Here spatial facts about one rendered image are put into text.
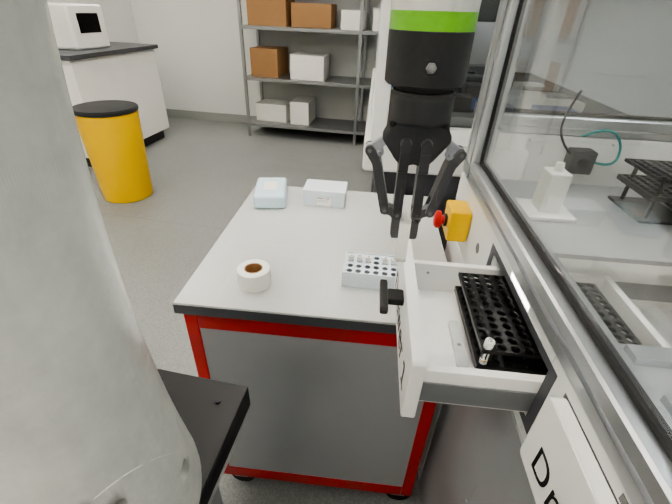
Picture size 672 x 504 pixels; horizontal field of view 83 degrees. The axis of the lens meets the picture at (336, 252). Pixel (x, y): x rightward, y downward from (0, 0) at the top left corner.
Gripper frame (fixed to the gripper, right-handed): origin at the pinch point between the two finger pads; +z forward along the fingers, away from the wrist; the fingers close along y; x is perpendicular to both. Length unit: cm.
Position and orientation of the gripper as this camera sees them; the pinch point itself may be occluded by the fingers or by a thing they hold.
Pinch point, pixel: (402, 236)
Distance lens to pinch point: 56.4
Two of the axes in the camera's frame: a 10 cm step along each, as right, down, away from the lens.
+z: -0.3, 8.4, 5.4
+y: -9.9, -0.8, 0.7
